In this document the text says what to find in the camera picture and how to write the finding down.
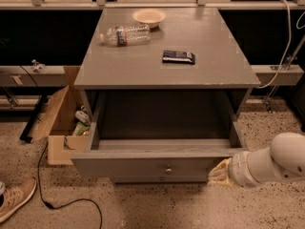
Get black floor cable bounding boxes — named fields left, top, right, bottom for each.
left=36, top=141, right=104, bottom=229

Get small clear object on ledge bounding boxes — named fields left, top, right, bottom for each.
left=31, top=59, right=46, bottom=73

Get clear plastic water bottle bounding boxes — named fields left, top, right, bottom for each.
left=99, top=24, right=151, bottom=47

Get white ceramic bowl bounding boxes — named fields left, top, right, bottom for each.
left=132, top=9, right=166, bottom=29

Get open cardboard box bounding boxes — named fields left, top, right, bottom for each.
left=30, top=66, right=93, bottom=166

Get dark blue snack packet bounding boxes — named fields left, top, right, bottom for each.
left=162, top=51, right=195, bottom=65

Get round metal drawer knob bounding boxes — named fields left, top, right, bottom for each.
left=165, top=165, right=173, bottom=175

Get grey top drawer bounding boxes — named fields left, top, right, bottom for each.
left=71, top=90, right=247, bottom=183

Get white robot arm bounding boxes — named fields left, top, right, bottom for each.
left=208, top=133, right=305, bottom=188

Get white cable on right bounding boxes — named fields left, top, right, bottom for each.
left=256, top=0, right=293, bottom=90

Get tan sneaker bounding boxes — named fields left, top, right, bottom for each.
left=0, top=177, right=37, bottom=222

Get grey wooden drawer cabinet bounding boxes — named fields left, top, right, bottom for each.
left=71, top=8, right=260, bottom=183

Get white green item in box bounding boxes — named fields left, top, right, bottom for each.
left=72, top=111, right=91, bottom=135

